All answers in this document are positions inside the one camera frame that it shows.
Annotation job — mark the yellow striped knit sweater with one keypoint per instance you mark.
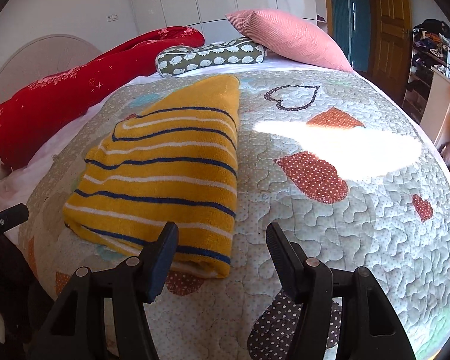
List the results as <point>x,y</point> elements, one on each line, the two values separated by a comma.
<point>176,161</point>

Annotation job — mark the quilted heart pattern bedspread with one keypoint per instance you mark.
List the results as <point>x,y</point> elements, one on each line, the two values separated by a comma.
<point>377,195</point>

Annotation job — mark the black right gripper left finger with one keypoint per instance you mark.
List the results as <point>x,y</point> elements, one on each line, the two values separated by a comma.
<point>101,314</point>

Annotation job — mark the beige wooden desk shelf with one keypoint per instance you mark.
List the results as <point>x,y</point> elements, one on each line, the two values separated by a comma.
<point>435,121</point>

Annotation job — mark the pink textured pillow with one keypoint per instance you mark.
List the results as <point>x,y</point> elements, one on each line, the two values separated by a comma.
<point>291,37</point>

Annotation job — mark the green sheep pattern bolster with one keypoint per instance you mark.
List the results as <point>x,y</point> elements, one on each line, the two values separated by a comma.
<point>177,60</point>

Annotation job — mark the brown wooden door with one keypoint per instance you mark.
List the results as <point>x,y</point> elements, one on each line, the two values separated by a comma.
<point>390,48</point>

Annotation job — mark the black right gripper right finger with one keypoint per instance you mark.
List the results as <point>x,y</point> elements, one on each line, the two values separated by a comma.
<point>369,325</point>

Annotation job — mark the red patterned blanket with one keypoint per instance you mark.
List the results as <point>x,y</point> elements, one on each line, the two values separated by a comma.
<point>36,112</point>

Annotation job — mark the white round headboard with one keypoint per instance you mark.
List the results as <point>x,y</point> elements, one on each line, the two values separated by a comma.
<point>44,56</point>

